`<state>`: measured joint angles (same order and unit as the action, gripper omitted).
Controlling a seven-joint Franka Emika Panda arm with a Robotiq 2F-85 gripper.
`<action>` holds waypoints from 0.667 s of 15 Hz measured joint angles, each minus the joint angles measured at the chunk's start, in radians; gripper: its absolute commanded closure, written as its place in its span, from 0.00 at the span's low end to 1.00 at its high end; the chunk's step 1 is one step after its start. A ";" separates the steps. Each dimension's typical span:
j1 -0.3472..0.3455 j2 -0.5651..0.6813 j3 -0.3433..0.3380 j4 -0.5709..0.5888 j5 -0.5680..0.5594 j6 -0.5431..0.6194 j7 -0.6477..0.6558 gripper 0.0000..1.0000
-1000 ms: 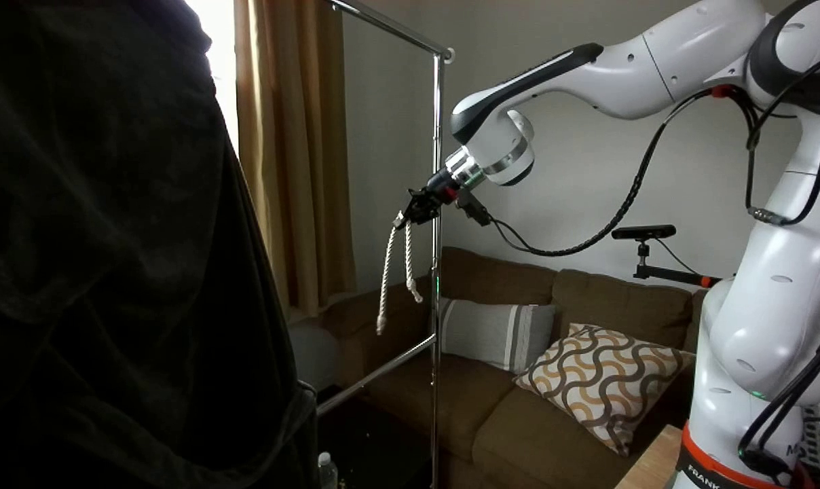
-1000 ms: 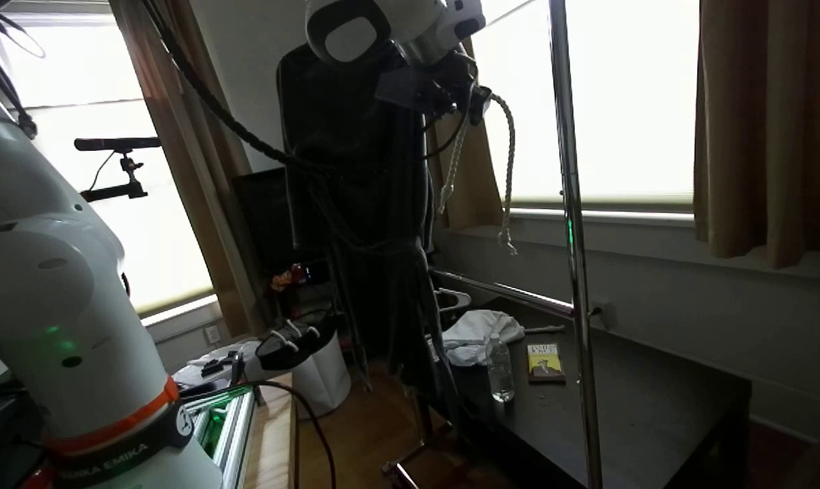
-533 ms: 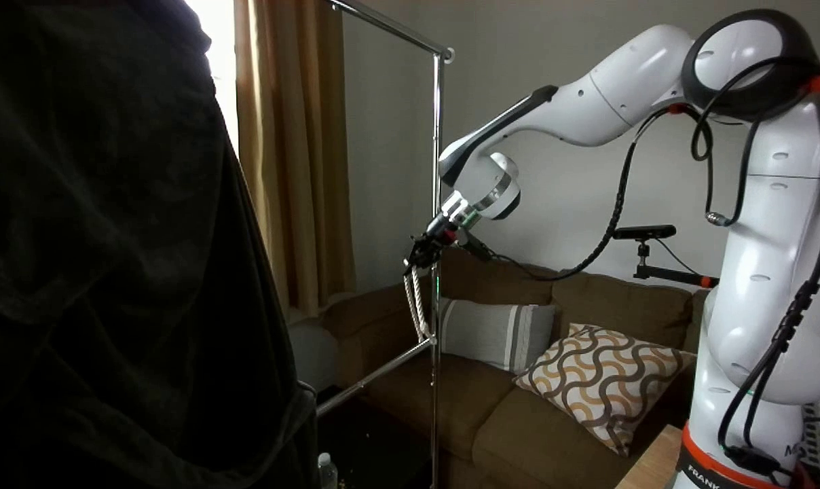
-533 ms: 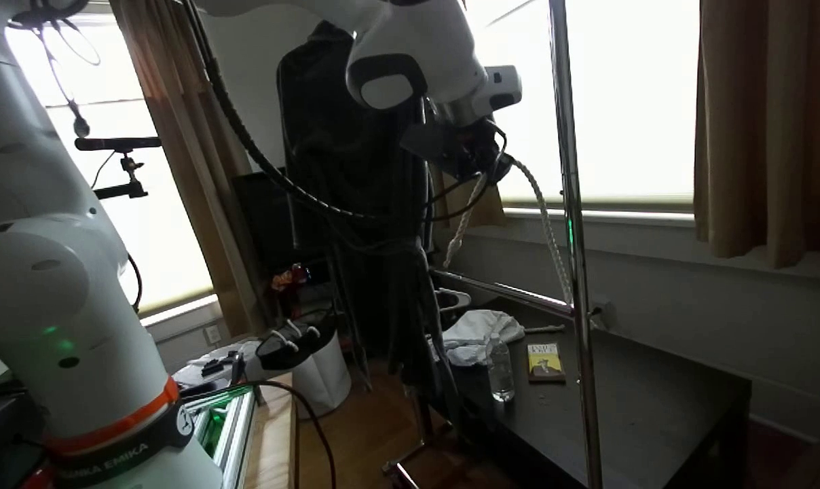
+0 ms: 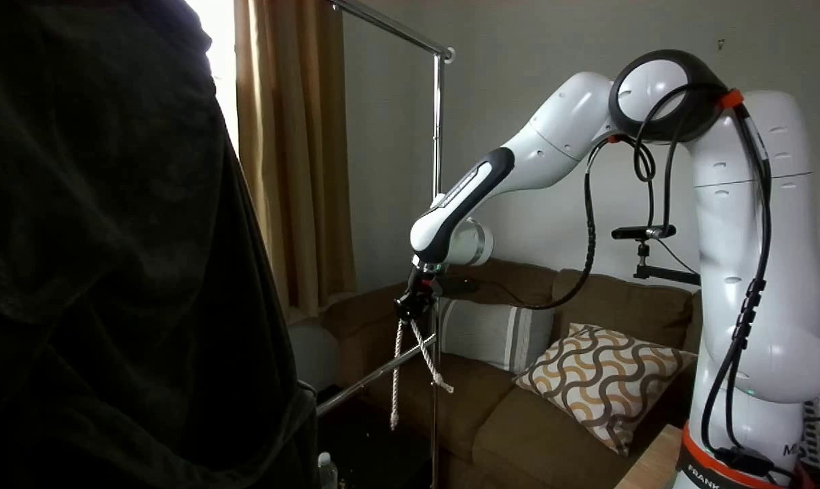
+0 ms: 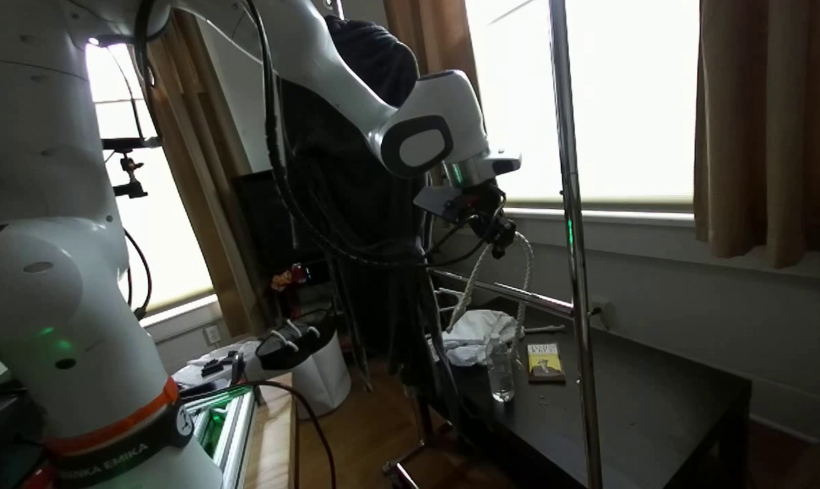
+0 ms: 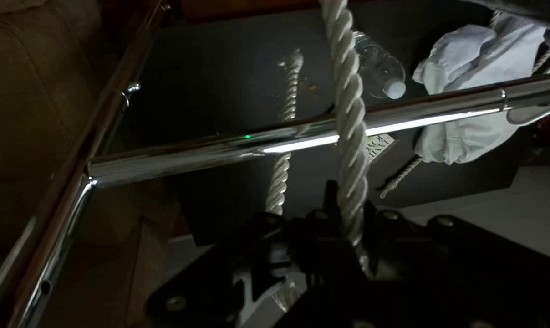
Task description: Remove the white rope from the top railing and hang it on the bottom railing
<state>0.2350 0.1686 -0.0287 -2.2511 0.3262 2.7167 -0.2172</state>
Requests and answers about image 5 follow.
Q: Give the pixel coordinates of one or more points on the grey striped throw pillow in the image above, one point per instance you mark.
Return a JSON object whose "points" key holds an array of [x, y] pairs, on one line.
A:
{"points": [[492, 334]]}

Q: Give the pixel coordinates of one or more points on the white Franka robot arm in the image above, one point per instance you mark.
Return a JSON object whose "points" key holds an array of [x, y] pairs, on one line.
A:
{"points": [[745, 273]]}

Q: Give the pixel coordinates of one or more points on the bright window with blind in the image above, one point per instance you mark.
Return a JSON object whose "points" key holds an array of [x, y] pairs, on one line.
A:
{"points": [[220, 54]]}

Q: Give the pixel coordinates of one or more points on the brown fabric sofa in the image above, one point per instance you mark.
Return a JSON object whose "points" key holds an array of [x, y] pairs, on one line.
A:
{"points": [[519, 436]]}

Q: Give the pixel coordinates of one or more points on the wave patterned throw pillow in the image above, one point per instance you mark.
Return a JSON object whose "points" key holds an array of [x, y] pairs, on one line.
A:
{"points": [[601, 380]]}

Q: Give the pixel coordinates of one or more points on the black camera on stand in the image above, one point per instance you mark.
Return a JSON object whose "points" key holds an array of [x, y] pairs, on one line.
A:
{"points": [[645, 230]]}

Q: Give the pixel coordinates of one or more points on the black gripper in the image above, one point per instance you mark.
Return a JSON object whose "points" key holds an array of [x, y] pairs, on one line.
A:
{"points": [[421, 286]]}

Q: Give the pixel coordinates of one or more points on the dark hanging robe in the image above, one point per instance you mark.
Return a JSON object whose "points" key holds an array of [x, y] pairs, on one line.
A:
{"points": [[111, 273]]}

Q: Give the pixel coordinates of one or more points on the chrome clothes rack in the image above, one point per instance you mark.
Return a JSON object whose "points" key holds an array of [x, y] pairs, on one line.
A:
{"points": [[437, 126]]}

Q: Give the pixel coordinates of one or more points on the brown curtain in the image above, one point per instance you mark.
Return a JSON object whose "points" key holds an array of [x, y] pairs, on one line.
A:
{"points": [[292, 163]]}

